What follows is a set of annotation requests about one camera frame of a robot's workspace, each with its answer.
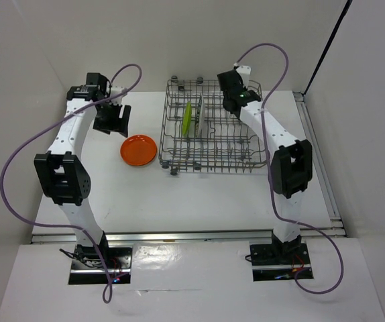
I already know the black corner pole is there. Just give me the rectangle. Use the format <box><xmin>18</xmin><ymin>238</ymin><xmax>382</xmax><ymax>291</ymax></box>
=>
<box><xmin>302</xmin><ymin>0</ymin><xmax>353</xmax><ymax>96</ymax></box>

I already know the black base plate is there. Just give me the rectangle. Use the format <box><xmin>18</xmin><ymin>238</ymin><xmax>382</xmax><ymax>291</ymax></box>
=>
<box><xmin>64</xmin><ymin>246</ymin><xmax>133</xmax><ymax>285</ymax></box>
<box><xmin>245</xmin><ymin>243</ymin><xmax>314</xmax><ymax>282</ymax></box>

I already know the orange plate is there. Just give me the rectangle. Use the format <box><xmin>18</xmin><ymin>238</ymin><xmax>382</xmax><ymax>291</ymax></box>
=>
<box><xmin>120</xmin><ymin>135</ymin><xmax>158</xmax><ymax>166</ymax></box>

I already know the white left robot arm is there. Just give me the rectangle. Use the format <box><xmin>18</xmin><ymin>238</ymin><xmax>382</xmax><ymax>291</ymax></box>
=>
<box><xmin>34</xmin><ymin>72</ymin><xmax>131</xmax><ymax>268</ymax></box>

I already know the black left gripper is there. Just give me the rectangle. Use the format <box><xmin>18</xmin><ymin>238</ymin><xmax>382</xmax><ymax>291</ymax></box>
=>
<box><xmin>92</xmin><ymin>100</ymin><xmax>131</xmax><ymax>137</ymax></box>

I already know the aluminium rail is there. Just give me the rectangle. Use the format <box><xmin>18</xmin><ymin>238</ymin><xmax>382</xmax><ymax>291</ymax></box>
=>
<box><xmin>293</xmin><ymin>92</ymin><xmax>347</xmax><ymax>238</ymax></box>
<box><xmin>31</xmin><ymin>228</ymin><xmax>347</xmax><ymax>244</ymax></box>

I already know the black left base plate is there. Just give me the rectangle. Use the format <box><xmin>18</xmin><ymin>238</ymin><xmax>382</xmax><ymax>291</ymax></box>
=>
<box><xmin>64</xmin><ymin>246</ymin><xmax>133</xmax><ymax>285</ymax></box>

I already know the aluminium right side rail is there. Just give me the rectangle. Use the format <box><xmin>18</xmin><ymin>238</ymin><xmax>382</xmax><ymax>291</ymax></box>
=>
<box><xmin>293</xmin><ymin>92</ymin><xmax>347</xmax><ymax>238</ymax></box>

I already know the green patterned white plate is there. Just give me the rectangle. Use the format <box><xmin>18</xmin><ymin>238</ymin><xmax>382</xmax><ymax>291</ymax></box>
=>
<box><xmin>195</xmin><ymin>94</ymin><xmax>205</xmax><ymax>138</ymax></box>

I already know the lime green plate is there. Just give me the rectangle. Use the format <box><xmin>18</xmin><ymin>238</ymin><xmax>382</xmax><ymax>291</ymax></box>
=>
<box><xmin>182</xmin><ymin>101</ymin><xmax>193</xmax><ymax>136</ymax></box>

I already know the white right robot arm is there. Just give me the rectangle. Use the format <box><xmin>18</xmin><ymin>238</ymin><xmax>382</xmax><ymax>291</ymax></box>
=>
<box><xmin>217</xmin><ymin>66</ymin><xmax>313</xmax><ymax>266</ymax></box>

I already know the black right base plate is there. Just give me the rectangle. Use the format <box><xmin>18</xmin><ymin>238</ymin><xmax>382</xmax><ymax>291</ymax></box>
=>
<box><xmin>245</xmin><ymin>243</ymin><xmax>314</xmax><ymax>282</ymax></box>

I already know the grey wire dish rack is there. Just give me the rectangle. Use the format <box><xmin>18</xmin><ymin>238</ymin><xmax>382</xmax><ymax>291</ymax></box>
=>
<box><xmin>158</xmin><ymin>76</ymin><xmax>266</xmax><ymax>176</ymax></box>

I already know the aluminium front rail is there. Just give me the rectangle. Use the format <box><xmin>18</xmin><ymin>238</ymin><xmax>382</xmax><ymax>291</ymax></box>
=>
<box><xmin>31</xmin><ymin>228</ymin><xmax>347</xmax><ymax>244</ymax></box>

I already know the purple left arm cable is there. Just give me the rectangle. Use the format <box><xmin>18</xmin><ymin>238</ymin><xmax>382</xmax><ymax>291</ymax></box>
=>
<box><xmin>0</xmin><ymin>64</ymin><xmax>144</xmax><ymax>304</ymax></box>

